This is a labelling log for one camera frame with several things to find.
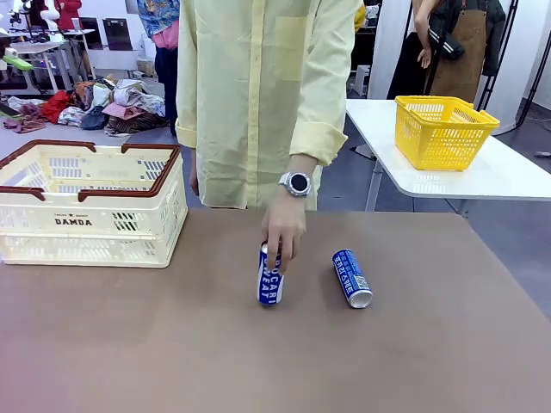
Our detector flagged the blue can with Korean print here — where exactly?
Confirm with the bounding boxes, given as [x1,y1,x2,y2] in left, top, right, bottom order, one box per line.
[331,248,375,310]

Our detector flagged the person's left forearm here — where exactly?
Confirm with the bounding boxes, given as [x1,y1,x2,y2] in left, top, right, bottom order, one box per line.
[282,152,320,180]

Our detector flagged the grey metal workbench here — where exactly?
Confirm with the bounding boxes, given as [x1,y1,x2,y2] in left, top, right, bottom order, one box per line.
[0,40,96,94]

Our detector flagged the black light stand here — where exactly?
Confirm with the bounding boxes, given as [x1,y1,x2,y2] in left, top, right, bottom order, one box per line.
[473,0,520,113]
[514,0,551,130]

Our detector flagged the person in red top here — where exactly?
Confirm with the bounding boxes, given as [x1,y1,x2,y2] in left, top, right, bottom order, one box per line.
[55,0,83,31]

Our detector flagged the cream plastic shopping basket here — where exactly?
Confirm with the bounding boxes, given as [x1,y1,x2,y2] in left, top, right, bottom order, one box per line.
[0,139,189,270]

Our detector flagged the pile of colourful clothes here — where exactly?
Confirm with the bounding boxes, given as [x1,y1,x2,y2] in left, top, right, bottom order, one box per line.
[3,78,170,138]

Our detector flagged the person in yellow shirt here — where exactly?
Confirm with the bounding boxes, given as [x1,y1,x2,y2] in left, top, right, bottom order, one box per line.
[175,0,365,212]

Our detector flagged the brown basket handle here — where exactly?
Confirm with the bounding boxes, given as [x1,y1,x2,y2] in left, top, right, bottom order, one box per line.
[0,139,97,202]
[77,144,183,203]

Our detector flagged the silver wristwatch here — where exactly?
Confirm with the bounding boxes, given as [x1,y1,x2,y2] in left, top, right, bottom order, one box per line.
[278,170,313,199]

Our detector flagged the person in blue patterned shirt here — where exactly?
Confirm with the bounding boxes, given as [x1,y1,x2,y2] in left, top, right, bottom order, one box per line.
[136,0,182,134]

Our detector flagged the white computer box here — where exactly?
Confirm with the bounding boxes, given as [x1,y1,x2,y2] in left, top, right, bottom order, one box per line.
[355,64,371,96]

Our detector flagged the blue Pocari Sweat can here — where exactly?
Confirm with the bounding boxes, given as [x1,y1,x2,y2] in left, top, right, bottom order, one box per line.
[257,240,287,310]

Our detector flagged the black monitor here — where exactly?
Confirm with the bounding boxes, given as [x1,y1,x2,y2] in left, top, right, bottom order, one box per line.
[102,17,133,52]
[79,16,103,51]

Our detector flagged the yellow plastic basket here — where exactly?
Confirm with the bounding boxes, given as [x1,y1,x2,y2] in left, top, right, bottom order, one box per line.
[394,95,502,172]

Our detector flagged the grey table leg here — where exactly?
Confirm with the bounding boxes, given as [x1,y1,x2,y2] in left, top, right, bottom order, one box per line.
[350,144,385,212]

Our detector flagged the white side table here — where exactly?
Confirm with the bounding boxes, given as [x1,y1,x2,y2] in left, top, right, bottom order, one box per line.
[345,98,551,202]

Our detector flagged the person in brown apron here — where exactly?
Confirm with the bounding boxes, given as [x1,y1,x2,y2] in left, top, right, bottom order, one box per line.
[387,0,507,102]

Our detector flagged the person's left hand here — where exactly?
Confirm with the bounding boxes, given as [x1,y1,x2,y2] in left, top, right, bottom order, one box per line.
[261,188,307,274]

